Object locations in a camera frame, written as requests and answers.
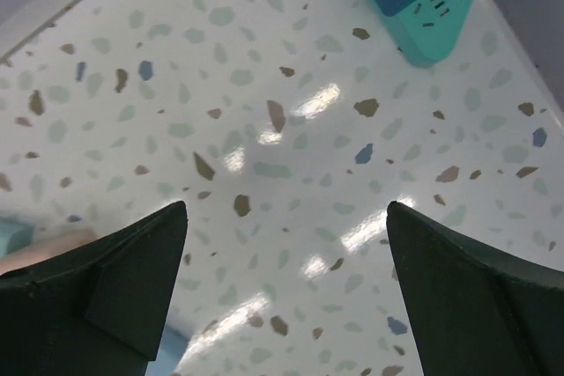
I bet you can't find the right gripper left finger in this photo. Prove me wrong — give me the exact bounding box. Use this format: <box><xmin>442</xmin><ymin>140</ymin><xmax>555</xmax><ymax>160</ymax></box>
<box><xmin>1</xmin><ymin>201</ymin><xmax>188</xmax><ymax>376</ymax></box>

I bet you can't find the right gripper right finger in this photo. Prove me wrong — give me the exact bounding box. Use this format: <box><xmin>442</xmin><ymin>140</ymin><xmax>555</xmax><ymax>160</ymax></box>
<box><xmin>386</xmin><ymin>202</ymin><xmax>563</xmax><ymax>375</ymax></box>

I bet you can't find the peach starfish cube adapter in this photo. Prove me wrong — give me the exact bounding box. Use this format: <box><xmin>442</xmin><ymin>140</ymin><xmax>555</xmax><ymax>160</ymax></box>
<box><xmin>1</xmin><ymin>230</ymin><xmax>97</xmax><ymax>275</ymax></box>

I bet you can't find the light blue cube plug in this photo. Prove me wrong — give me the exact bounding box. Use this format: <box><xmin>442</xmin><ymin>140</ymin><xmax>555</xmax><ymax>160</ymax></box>
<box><xmin>145</xmin><ymin>326</ymin><xmax>189</xmax><ymax>376</ymax></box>

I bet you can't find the teal cube plug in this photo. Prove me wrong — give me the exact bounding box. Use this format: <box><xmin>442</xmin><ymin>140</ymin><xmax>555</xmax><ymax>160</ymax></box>
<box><xmin>0</xmin><ymin>217</ymin><xmax>34</xmax><ymax>258</ymax></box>

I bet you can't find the teal power strip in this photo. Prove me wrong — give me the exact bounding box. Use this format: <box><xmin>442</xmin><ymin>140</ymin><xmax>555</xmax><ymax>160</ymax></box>
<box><xmin>371</xmin><ymin>0</ymin><xmax>473</xmax><ymax>68</ymax></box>

